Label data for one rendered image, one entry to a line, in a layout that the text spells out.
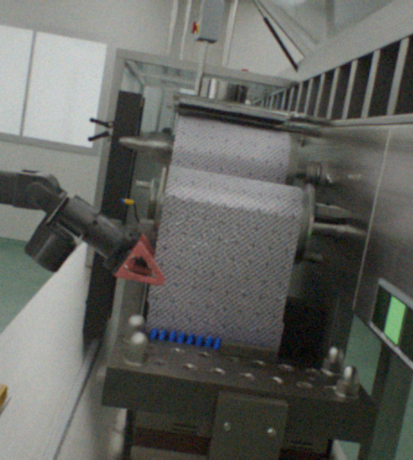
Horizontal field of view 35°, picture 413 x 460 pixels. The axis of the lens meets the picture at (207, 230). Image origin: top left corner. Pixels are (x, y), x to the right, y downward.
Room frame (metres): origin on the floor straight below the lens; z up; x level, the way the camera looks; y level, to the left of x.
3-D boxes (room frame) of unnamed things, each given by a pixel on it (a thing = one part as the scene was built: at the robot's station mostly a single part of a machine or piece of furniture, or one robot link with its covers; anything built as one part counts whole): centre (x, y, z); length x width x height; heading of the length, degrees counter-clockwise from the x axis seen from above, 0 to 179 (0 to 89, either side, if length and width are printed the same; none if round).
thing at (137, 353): (0.95, 0.07, 1.05); 0.04 x 0.04 x 0.04
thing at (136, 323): (1.04, 0.09, 1.05); 0.04 x 0.04 x 0.04
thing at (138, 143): (1.42, 0.18, 1.33); 0.06 x 0.03 x 0.03; 94
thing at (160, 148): (1.42, 0.12, 1.33); 0.06 x 0.06 x 0.06; 4
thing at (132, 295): (1.20, 0.13, 1.05); 0.06 x 0.05 x 0.31; 94
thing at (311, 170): (1.44, -0.19, 1.33); 0.07 x 0.07 x 0.07; 4
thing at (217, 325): (1.12, -0.04, 1.03); 0.23 x 0.01 x 0.09; 94
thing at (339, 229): (1.19, -0.21, 1.25); 0.07 x 0.04 x 0.04; 94
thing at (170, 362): (1.00, -0.09, 1.00); 0.40 x 0.16 x 0.06; 94
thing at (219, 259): (1.12, -0.04, 1.17); 0.23 x 0.01 x 0.18; 94
